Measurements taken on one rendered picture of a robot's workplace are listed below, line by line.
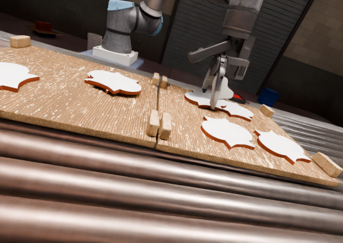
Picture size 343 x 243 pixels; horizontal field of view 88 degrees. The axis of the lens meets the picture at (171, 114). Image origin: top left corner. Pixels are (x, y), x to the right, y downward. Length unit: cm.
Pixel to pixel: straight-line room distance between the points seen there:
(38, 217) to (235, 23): 50
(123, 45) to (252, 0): 64
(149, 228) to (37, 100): 28
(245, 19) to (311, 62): 595
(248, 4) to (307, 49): 578
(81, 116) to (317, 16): 610
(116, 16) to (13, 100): 68
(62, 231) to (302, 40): 610
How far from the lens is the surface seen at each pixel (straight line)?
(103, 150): 30
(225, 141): 39
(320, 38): 637
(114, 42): 96
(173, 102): 49
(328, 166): 54
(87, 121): 33
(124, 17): 96
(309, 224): 41
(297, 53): 614
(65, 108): 36
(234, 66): 53
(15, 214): 25
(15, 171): 29
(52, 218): 24
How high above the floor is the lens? 112
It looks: 26 degrees down
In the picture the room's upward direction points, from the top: 19 degrees clockwise
